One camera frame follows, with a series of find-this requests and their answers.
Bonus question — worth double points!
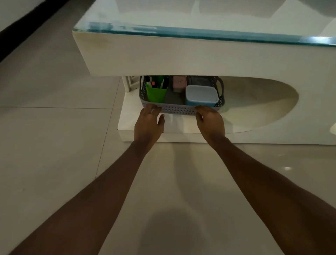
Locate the person's left forearm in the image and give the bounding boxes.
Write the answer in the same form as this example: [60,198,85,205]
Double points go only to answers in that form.
[9,140,158,255]

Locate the grey perforated plastic basket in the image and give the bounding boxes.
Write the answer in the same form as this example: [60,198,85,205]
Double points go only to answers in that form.
[139,76,225,116]

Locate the blue lidded plastic container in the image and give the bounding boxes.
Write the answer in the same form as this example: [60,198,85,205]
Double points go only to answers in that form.
[185,85,219,107]

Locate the person's right forearm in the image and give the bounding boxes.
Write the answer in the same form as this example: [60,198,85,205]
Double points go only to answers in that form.
[209,135,336,255]

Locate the pens in holder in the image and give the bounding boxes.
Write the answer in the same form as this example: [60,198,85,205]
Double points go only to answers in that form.
[145,76,169,89]

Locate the glass table top sheet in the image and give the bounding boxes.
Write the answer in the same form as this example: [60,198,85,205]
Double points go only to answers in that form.
[73,0,336,47]

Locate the person's left hand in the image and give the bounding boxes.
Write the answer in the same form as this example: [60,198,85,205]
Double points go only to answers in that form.
[134,104,165,146]

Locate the white coffee table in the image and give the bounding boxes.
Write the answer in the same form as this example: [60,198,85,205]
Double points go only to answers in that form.
[72,0,336,145]

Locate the person's right hand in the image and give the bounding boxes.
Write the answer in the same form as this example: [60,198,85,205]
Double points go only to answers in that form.
[194,105,226,143]

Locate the green pen holder cup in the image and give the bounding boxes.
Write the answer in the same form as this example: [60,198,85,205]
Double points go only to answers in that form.
[146,82,168,104]

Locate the pink small box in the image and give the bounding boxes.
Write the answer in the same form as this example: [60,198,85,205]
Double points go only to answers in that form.
[172,76,187,93]

